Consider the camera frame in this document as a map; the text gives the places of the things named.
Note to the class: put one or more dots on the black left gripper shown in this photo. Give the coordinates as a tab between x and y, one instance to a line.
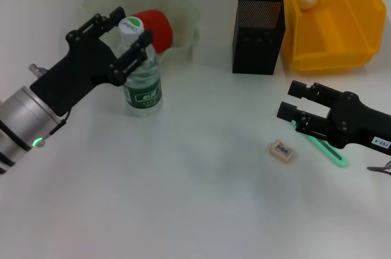
79	69

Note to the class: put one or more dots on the yellow plastic storage bin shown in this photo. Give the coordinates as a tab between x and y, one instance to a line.
342	33

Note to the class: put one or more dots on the green pen white cap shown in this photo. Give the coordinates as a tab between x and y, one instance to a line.
333	156

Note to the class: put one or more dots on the black mesh pen holder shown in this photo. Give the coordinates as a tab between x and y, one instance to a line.
256	48

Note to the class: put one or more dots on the clear water bottle green label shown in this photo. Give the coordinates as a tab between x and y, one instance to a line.
143	94

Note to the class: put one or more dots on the red-orange knitted toy orange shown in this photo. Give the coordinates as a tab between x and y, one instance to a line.
162	30

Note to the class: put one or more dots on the beige eraser with barcode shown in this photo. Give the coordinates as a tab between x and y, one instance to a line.
282	149

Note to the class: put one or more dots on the translucent green fruit plate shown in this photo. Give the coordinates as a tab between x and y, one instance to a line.
180	8

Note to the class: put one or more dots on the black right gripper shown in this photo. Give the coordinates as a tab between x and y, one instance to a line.
354	124

